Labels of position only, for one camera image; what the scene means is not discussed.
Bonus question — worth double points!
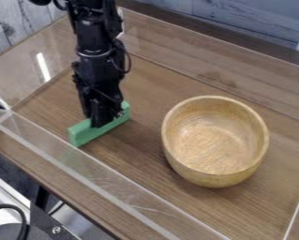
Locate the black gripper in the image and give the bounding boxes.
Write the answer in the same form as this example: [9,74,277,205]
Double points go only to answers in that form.
[70,46,130,128]

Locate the green rectangular block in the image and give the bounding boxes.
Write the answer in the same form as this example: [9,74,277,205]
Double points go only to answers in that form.
[68,101,129,147]

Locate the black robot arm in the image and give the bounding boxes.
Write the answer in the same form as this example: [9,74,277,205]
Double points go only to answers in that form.
[29,0,130,128]

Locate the brown wooden bowl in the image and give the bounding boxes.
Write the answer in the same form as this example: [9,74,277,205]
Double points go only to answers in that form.
[161,96,269,188]

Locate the black table leg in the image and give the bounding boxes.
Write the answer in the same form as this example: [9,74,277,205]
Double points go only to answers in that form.
[34,187,49,211]

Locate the clear acrylic corner bracket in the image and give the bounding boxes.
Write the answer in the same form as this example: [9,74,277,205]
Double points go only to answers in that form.
[116,7,124,38]

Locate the clear acrylic enclosure walls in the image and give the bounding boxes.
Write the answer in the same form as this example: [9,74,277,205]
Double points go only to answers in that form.
[0,4,299,240]

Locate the black metal base plate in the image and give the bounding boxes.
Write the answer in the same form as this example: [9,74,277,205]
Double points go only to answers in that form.
[28,202,82,240]

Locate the black cable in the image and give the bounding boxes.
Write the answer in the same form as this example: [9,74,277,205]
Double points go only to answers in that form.
[0,203,30,240]

